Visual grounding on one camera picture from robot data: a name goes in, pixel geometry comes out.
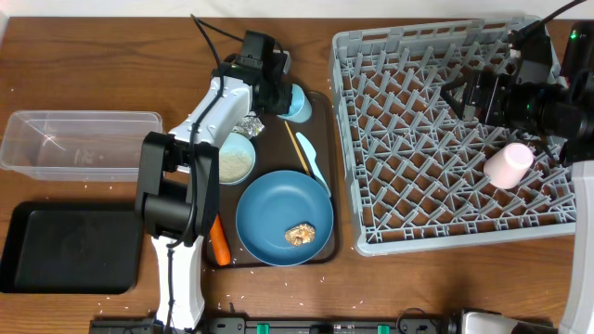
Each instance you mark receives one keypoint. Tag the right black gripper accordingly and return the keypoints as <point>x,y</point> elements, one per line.
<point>497,87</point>

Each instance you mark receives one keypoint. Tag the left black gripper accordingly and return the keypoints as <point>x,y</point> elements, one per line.
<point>280,93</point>

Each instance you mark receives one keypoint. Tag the light blue plastic cup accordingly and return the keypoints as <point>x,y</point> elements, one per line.
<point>300,110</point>

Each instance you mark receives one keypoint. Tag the pink plastic cup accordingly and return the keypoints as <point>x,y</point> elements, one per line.
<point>509,165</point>

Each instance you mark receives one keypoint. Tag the dark blue plate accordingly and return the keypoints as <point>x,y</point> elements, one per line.
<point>274,204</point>

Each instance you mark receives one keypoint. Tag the brown food scrap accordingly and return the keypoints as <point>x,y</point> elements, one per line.
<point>300,234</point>

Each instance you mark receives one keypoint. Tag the orange carrot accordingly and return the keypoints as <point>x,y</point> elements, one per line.
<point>220,247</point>

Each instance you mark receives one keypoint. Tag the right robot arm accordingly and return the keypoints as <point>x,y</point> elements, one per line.
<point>526,101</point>

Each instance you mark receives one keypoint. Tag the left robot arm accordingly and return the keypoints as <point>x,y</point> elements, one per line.
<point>177,191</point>

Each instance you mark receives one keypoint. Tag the grey plastic dishwasher rack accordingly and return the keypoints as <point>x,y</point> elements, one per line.
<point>414,172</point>

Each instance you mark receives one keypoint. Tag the crumpled foil wrapper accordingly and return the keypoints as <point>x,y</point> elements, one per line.
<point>249,126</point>

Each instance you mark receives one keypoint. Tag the wooden chopstick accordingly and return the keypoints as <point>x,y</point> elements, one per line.
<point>297,149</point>

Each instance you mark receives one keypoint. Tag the brown serving tray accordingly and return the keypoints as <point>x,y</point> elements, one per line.
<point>275,152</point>

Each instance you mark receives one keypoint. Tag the light blue plastic knife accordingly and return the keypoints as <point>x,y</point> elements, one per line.
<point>310,154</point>

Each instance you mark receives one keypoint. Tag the light blue rice bowl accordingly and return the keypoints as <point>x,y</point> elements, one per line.
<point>236,159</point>

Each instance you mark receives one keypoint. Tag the clear plastic bin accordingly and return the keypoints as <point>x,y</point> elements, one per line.
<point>77,145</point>

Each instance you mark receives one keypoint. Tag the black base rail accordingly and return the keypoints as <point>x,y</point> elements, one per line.
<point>469,323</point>

